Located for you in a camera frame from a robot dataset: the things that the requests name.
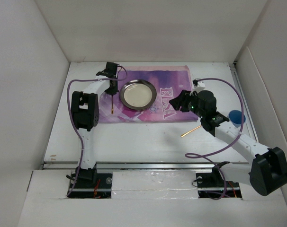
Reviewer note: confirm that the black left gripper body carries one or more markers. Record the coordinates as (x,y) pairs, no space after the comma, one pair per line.
(113,89)

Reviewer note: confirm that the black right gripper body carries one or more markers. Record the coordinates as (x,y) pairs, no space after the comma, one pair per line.
(192,105)

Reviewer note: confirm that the purple pink Elsa placemat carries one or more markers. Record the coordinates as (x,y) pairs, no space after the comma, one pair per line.
(168,81)

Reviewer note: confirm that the blue plastic cup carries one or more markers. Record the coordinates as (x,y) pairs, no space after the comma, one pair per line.
(237,118)

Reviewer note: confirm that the steel plate with cream centre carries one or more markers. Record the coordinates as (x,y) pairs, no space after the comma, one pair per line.
(138,94)

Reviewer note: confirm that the gold fork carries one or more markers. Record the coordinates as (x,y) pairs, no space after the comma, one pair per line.
(112,105)

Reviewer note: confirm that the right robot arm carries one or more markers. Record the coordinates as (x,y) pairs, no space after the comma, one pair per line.
(267,167)

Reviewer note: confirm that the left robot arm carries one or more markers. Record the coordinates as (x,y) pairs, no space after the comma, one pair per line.
(83,109)

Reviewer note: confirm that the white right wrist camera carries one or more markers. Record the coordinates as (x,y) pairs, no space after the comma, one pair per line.
(198,86)

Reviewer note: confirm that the aluminium front rail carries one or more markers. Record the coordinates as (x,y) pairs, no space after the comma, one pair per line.
(130,165)

